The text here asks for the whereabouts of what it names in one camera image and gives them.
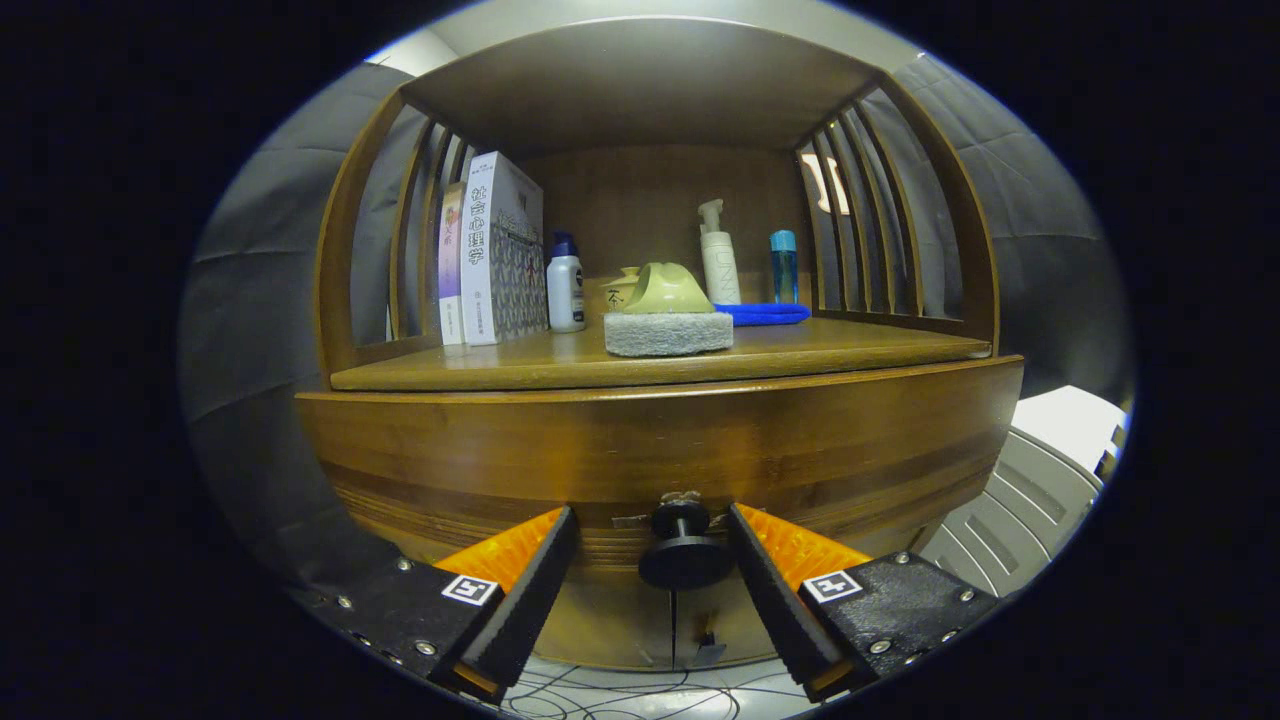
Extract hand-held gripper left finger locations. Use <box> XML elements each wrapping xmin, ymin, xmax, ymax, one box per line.
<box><xmin>290</xmin><ymin>505</ymin><xmax>581</xmax><ymax>701</ymax></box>

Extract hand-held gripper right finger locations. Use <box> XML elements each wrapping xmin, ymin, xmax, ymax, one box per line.
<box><xmin>725</xmin><ymin>503</ymin><xmax>1001</xmax><ymax>701</ymax></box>

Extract black drawer knob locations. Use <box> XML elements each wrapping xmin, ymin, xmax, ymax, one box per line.
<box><xmin>638</xmin><ymin>498</ymin><xmax>736</xmax><ymax>591</ymax></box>

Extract wooden drawer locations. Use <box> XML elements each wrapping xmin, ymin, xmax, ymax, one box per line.
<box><xmin>295</xmin><ymin>355</ymin><xmax>1026</xmax><ymax>591</ymax></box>

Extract green scrub brush grey pad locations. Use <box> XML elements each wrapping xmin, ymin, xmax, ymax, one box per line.
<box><xmin>603</xmin><ymin>262</ymin><xmax>735</xmax><ymax>358</ymax></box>

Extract wooden cabinet door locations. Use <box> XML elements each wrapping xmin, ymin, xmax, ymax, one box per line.
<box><xmin>520</xmin><ymin>570</ymin><xmax>676</xmax><ymax>671</ymax></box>
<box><xmin>672</xmin><ymin>585</ymin><xmax>791</xmax><ymax>669</ymax></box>

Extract wooden countertop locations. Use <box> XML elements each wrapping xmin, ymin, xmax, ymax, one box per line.
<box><xmin>330</xmin><ymin>315</ymin><xmax>994</xmax><ymax>393</ymax></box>

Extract white plastic drawer unit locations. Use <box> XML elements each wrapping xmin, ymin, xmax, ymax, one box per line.
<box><xmin>915</xmin><ymin>385</ymin><xmax>1129</xmax><ymax>599</ymax></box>

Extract wooden cabinet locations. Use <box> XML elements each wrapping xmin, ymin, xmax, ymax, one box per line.
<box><xmin>313</xmin><ymin>15</ymin><xmax>1026</xmax><ymax>673</ymax></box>

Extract blue folded cloth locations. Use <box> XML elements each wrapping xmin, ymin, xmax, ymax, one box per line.
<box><xmin>713</xmin><ymin>302</ymin><xmax>812</xmax><ymax>327</ymax></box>

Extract white bottle blue cap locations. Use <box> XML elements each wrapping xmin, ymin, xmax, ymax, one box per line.
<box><xmin>546</xmin><ymin>232</ymin><xmax>587</xmax><ymax>334</ymax></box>

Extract yellow lidded teacup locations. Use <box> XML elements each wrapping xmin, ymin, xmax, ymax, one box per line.
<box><xmin>600</xmin><ymin>266</ymin><xmax>643</xmax><ymax>316</ymax></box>

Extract clear blue bottle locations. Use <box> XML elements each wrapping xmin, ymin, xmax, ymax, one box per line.
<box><xmin>769</xmin><ymin>230</ymin><xmax>799</xmax><ymax>305</ymax></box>

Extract thin purple book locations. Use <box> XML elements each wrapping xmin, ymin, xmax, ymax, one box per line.
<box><xmin>437</xmin><ymin>182</ymin><xmax>467</xmax><ymax>347</ymax></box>

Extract white pump bottle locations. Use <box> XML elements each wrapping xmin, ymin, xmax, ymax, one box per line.
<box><xmin>697</xmin><ymin>198</ymin><xmax>743</xmax><ymax>306</ymax></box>

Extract thick white book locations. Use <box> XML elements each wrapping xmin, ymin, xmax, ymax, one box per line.
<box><xmin>459</xmin><ymin>151</ymin><xmax>550</xmax><ymax>347</ymax></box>

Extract black floor cables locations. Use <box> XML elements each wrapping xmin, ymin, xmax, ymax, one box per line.
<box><xmin>500</xmin><ymin>660</ymin><xmax>811</xmax><ymax>720</ymax></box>

